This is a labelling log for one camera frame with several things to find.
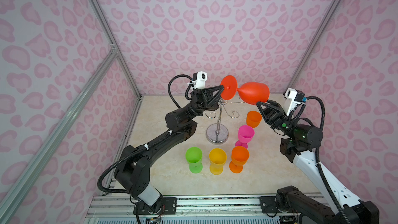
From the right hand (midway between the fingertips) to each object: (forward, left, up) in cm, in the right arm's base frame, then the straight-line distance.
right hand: (256, 105), depth 53 cm
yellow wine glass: (-4, +12, -36) cm, 38 cm away
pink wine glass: (+9, -4, -34) cm, 35 cm away
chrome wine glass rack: (+15, +10, -45) cm, 49 cm away
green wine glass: (-3, +24, -37) cm, 44 cm away
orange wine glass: (-3, 0, -36) cm, 36 cm away
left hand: (-2, +12, +8) cm, 15 cm away
